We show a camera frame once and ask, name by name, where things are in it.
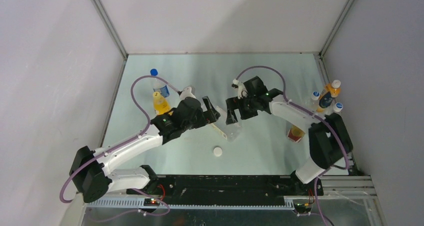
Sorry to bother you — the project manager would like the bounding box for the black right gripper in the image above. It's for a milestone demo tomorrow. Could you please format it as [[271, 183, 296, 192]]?
[[225, 94, 258, 125]]

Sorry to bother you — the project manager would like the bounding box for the clear square bottle cream label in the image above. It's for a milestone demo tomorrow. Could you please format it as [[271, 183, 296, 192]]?
[[210, 106, 242, 142]]

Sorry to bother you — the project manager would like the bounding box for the plain white bottle cap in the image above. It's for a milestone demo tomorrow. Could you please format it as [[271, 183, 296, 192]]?
[[213, 146, 223, 157]]

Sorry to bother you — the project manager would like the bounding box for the red gold label tea bottle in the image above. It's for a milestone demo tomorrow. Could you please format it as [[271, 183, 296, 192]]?
[[287, 125, 306, 143]]

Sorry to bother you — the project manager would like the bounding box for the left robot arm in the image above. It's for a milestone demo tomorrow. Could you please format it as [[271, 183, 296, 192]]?
[[69, 96, 221, 203]]

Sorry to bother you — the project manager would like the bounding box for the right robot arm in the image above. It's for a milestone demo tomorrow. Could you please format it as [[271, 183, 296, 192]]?
[[225, 76, 353, 195]]

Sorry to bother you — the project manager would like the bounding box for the yellow juice bottle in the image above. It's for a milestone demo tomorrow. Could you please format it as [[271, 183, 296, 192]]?
[[152, 91, 172, 115]]

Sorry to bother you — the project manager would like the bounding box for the clear bottle blue label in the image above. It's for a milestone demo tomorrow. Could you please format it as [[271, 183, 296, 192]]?
[[150, 68, 170, 98]]

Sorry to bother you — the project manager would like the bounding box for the clear Pocari bottle rear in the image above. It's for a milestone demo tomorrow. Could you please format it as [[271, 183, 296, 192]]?
[[305, 91, 320, 112]]

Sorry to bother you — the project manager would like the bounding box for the clear pocari bottle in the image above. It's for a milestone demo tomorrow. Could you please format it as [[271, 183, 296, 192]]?
[[325, 102, 344, 116], [305, 91, 320, 112]]

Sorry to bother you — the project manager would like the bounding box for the orange navy label bottle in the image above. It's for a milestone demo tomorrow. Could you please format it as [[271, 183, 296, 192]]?
[[316, 79, 341, 113]]

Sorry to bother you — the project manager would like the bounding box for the clear Pocari bottle front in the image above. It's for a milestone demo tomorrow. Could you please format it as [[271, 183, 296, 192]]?
[[325, 102, 344, 116]]

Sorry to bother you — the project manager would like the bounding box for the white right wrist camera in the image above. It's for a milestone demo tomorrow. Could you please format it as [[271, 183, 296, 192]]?
[[231, 79, 248, 99]]

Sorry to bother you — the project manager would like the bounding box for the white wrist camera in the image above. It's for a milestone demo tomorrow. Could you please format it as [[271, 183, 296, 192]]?
[[231, 79, 248, 99], [178, 86, 196, 101]]

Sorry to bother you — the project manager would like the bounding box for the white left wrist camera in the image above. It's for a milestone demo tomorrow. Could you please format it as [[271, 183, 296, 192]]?
[[178, 86, 196, 101]]

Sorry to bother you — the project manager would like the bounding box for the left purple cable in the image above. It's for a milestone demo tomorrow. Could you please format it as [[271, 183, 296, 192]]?
[[59, 75, 181, 217]]

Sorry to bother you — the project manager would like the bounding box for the purple cable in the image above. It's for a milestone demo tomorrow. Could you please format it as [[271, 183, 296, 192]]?
[[235, 65, 351, 226], [59, 75, 181, 217]]

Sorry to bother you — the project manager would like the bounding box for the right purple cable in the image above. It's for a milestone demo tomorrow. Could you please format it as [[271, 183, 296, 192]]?
[[235, 65, 351, 226]]

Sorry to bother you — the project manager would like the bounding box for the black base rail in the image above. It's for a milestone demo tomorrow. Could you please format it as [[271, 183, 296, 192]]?
[[142, 174, 324, 207]]

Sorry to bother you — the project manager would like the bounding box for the aluminium frame front rail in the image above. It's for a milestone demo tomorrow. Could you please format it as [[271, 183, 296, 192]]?
[[86, 175, 377, 211]]

